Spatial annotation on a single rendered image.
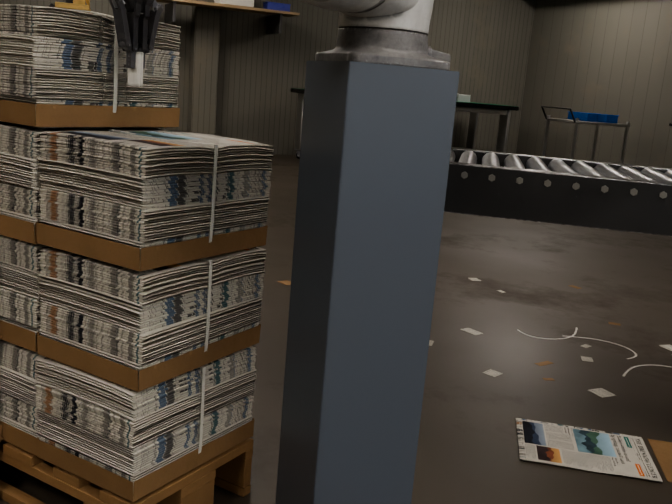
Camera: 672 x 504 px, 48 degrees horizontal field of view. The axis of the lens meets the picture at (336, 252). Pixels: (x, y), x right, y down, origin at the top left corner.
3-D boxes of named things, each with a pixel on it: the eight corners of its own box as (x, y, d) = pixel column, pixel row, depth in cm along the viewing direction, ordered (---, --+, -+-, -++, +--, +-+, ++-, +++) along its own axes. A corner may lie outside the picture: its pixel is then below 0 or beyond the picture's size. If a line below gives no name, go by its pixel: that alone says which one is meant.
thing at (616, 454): (519, 461, 208) (520, 458, 208) (515, 419, 236) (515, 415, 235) (662, 484, 202) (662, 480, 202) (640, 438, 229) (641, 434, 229)
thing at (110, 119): (102, 126, 159) (103, 105, 158) (21, 114, 174) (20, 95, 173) (125, 126, 164) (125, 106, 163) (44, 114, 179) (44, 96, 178)
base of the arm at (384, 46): (473, 72, 128) (477, 38, 127) (352, 61, 120) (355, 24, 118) (421, 71, 144) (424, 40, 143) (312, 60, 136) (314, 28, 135)
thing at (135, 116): (125, 126, 164) (126, 106, 163) (43, 114, 179) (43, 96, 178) (180, 126, 177) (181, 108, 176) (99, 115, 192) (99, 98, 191)
